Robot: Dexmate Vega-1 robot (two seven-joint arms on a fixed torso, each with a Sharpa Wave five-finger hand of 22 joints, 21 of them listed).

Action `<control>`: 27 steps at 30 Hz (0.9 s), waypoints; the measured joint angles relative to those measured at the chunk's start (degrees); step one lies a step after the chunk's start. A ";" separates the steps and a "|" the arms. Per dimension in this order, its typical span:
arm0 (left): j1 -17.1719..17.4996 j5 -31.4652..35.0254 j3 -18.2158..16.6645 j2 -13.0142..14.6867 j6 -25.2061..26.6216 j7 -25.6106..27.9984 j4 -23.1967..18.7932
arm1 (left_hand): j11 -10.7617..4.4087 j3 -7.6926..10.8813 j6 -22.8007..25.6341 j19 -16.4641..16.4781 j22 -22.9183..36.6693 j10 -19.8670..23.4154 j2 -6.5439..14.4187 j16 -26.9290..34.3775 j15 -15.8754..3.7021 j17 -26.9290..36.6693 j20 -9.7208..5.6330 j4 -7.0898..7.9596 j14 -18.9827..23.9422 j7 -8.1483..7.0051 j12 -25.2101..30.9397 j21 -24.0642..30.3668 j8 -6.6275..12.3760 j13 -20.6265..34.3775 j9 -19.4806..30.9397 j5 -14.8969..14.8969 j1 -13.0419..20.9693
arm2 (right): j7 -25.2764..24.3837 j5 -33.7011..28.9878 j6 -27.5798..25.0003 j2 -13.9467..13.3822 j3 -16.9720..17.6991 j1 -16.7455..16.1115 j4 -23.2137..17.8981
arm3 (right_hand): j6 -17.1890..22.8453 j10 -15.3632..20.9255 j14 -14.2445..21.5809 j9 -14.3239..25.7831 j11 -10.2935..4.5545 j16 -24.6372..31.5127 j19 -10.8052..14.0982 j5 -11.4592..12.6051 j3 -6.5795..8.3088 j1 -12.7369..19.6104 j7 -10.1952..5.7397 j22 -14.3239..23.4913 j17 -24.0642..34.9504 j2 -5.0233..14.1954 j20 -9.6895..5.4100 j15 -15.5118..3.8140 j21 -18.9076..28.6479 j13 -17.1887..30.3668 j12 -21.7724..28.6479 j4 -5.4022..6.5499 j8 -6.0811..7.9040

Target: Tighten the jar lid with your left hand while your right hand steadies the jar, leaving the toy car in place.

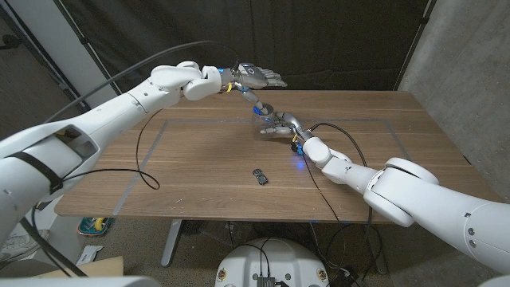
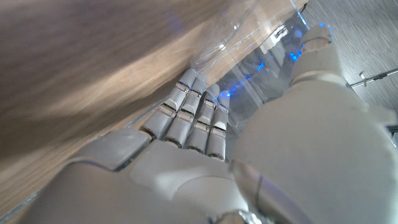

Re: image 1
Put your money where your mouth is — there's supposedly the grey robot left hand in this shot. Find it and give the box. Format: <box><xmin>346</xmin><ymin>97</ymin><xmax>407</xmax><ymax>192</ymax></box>
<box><xmin>229</xmin><ymin>62</ymin><xmax>288</xmax><ymax>116</ymax></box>

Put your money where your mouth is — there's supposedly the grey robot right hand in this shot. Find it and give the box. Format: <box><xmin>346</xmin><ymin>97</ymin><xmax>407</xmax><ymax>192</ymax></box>
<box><xmin>258</xmin><ymin>111</ymin><xmax>315</xmax><ymax>143</ymax></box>

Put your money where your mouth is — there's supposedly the silver metal jar lid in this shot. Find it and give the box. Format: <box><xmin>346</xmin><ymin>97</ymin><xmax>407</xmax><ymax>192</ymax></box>
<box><xmin>254</xmin><ymin>103</ymin><xmax>276</xmax><ymax>118</ymax></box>

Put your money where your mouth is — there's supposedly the clear glass jar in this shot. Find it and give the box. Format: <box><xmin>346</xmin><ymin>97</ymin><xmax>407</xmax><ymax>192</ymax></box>
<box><xmin>252</xmin><ymin>113</ymin><xmax>280</xmax><ymax>141</ymax></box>

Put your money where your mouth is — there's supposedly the small dark toy car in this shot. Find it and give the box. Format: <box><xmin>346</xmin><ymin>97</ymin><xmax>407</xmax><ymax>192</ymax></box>
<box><xmin>252</xmin><ymin>168</ymin><xmax>269</xmax><ymax>187</ymax></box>

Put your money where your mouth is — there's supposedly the black backdrop curtain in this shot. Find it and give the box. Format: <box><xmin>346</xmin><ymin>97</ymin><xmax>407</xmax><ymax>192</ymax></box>
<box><xmin>59</xmin><ymin>0</ymin><xmax>435</xmax><ymax>109</ymax></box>

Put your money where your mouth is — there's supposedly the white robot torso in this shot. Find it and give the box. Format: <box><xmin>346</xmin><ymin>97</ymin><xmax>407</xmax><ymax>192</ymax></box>
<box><xmin>214</xmin><ymin>238</ymin><xmax>331</xmax><ymax>287</ymax></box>

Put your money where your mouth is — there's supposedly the black backdrop stand pole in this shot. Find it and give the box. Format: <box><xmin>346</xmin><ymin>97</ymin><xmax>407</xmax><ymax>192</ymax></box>
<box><xmin>394</xmin><ymin>0</ymin><xmax>436</xmax><ymax>92</ymax></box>
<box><xmin>53</xmin><ymin>0</ymin><xmax>120</xmax><ymax>95</ymax></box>

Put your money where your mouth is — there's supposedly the grey metal table leg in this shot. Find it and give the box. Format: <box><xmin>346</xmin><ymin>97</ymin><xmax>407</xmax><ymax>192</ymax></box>
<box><xmin>364</xmin><ymin>223</ymin><xmax>388</xmax><ymax>276</ymax></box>
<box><xmin>161</xmin><ymin>218</ymin><xmax>182</xmax><ymax>267</ymax></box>

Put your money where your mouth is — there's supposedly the black floor device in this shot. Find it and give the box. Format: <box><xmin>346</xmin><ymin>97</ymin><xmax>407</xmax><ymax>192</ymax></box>
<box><xmin>332</xmin><ymin>269</ymin><xmax>366</xmax><ymax>287</ymax></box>

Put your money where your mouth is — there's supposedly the blue yellow floor tool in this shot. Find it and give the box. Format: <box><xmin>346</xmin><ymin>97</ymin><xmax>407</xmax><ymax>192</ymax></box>
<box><xmin>77</xmin><ymin>217</ymin><xmax>115</xmax><ymax>237</ymax></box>

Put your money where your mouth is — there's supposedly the white floor scrap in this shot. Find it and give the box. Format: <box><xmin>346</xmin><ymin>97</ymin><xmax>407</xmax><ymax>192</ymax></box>
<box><xmin>75</xmin><ymin>245</ymin><xmax>104</xmax><ymax>266</ymax></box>

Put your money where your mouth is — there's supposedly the brown cardboard piece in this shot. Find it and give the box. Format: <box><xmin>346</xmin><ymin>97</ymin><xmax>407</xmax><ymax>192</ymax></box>
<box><xmin>35</xmin><ymin>256</ymin><xmax>124</xmax><ymax>279</ymax></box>

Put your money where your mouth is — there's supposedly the grey sneaker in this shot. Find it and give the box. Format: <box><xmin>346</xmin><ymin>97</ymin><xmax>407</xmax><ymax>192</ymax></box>
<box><xmin>7</xmin><ymin>229</ymin><xmax>51</xmax><ymax>262</ymax></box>

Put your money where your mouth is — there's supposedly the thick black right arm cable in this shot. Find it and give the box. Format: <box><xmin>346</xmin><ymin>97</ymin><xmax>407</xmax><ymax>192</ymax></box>
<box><xmin>307</xmin><ymin>121</ymin><xmax>383</xmax><ymax>280</ymax></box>

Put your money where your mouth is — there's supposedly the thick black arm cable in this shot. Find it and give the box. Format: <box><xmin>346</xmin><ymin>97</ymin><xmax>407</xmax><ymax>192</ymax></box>
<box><xmin>18</xmin><ymin>39</ymin><xmax>241</xmax><ymax>279</ymax></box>
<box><xmin>307</xmin><ymin>121</ymin><xmax>383</xmax><ymax>280</ymax></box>

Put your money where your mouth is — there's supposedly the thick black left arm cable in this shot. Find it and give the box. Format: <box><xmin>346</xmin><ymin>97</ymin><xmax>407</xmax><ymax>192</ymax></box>
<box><xmin>18</xmin><ymin>39</ymin><xmax>241</xmax><ymax>279</ymax></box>

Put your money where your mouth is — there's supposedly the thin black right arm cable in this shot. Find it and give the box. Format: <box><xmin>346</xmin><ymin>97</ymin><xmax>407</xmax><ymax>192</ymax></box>
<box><xmin>299</xmin><ymin>152</ymin><xmax>347</xmax><ymax>256</ymax></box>

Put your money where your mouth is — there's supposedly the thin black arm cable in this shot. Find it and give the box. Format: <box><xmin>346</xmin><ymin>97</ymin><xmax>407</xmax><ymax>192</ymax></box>
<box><xmin>299</xmin><ymin>152</ymin><xmax>347</xmax><ymax>256</ymax></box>
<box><xmin>59</xmin><ymin>108</ymin><xmax>164</xmax><ymax>191</ymax></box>

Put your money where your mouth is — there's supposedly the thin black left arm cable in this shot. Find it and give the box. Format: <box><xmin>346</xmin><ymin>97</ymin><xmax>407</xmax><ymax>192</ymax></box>
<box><xmin>59</xmin><ymin>108</ymin><xmax>164</xmax><ymax>191</ymax></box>

